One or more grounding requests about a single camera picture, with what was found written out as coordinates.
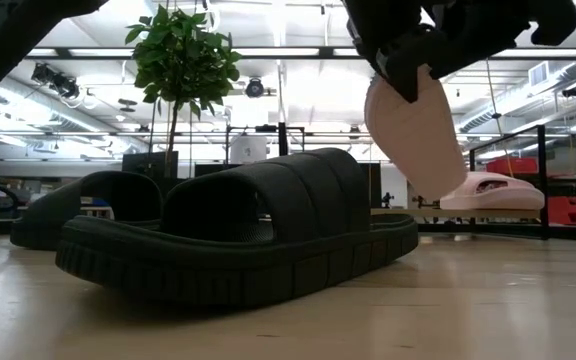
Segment red storage bin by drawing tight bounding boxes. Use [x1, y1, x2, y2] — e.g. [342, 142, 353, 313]
[485, 156, 540, 176]
[546, 195, 576, 227]

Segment pale grey box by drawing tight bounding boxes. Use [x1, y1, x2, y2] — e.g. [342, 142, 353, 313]
[229, 134, 269, 165]

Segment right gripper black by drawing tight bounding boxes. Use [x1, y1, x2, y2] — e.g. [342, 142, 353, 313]
[342, 0, 576, 105]

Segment thin yellow hanging cable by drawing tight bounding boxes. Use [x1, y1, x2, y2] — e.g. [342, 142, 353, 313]
[484, 57, 519, 174]

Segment wooden shelf with black frame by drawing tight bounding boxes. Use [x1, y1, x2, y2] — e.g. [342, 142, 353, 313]
[224, 122, 550, 241]

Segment pink rubber slide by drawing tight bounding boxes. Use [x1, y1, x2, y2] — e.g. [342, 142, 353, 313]
[363, 63, 468, 202]
[438, 171, 547, 212]

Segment green plant in black pot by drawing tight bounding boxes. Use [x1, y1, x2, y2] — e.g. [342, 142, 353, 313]
[120, 4, 244, 199]

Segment black rubber slide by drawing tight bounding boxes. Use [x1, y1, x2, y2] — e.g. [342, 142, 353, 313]
[55, 146, 420, 308]
[9, 170, 165, 252]

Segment black ceiling spotlight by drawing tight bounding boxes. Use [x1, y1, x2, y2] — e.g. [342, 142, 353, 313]
[244, 77, 266, 99]
[52, 74, 82, 102]
[30, 62, 57, 86]

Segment overhead light bar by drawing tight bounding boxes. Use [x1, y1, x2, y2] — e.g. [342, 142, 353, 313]
[22, 46, 576, 62]

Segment white air vent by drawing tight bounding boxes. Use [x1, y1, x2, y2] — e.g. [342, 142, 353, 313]
[527, 60, 551, 89]

